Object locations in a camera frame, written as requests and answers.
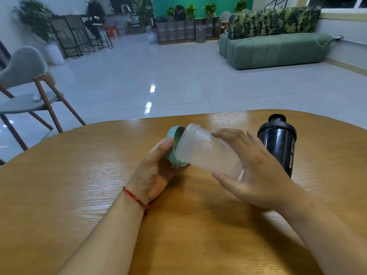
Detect leaf print sofa cushions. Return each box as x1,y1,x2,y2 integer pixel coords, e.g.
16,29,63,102
228,6,322,40

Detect red string bracelet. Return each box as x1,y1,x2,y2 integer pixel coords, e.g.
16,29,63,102
123,186,151,213

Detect clear plastic shaker cup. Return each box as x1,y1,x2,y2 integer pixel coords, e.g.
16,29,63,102
175,123,245,181

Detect black shaker bottle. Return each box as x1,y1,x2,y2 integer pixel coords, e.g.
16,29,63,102
257,114,297,180

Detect large plant in white pot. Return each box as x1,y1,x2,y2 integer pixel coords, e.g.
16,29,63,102
13,0,66,67

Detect dark low shelf unit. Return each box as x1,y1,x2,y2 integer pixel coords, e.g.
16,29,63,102
155,16,222,45

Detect tall indoor plant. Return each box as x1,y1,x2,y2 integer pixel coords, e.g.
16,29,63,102
134,0,156,35

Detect window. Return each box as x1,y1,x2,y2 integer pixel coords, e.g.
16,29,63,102
305,0,367,11

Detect person's right forearm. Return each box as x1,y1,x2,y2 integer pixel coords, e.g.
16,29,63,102
262,195,367,275

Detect green sofa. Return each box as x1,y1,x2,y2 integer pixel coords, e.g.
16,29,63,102
218,32,334,71

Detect person's left hand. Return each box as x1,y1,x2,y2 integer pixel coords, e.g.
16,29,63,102
126,137,191,205

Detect white cable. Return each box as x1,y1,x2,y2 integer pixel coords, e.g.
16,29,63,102
313,36,335,48

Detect person's left forearm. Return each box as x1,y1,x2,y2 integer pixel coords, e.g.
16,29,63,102
57,190,150,275

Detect patterned laundry basket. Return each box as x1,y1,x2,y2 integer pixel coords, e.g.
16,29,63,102
195,25,207,44

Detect grey dining chair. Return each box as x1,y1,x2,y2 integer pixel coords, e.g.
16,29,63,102
218,10,231,43

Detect black backpack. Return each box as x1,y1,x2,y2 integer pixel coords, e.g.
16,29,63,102
174,4,187,22

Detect grey chair with wooden legs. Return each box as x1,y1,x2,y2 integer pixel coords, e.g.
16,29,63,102
0,46,87,166

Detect person's right hand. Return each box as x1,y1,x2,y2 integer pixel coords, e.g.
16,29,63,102
211,129,312,211

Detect green shaker lid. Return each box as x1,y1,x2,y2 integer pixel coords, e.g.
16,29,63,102
167,125,190,168

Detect black bar stool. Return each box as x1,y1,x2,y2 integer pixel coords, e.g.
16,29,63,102
91,23,114,51

